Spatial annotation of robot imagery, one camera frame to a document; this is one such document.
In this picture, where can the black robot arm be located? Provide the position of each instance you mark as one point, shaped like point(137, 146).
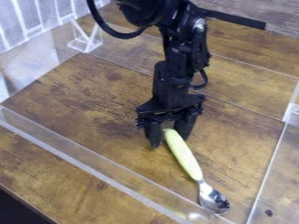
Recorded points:
point(182, 24)

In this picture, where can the clear acrylic triangle bracket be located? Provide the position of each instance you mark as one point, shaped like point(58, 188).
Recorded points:
point(86, 42)

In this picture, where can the clear acrylic wall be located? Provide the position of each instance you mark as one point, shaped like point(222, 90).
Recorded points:
point(154, 195)
point(277, 204)
point(33, 59)

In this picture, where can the clear acrylic front wall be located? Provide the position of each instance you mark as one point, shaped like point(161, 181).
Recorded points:
point(154, 195)

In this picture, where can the clear acrylic left wall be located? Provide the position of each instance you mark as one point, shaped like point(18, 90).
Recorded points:
point(33, 59)

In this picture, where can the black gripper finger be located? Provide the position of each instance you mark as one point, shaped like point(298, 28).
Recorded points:
point(153, 131)
point(184, 125)

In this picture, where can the black strip on table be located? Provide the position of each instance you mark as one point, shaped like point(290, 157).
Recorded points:
point(237, 19)

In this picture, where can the green handled metal spoon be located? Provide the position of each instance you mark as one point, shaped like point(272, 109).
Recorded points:
point(213, 200)

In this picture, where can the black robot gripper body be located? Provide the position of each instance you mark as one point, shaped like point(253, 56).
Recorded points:
point(172, 97)

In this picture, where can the clear acrylic right wall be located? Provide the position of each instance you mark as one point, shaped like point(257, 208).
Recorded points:
point(277, 204)

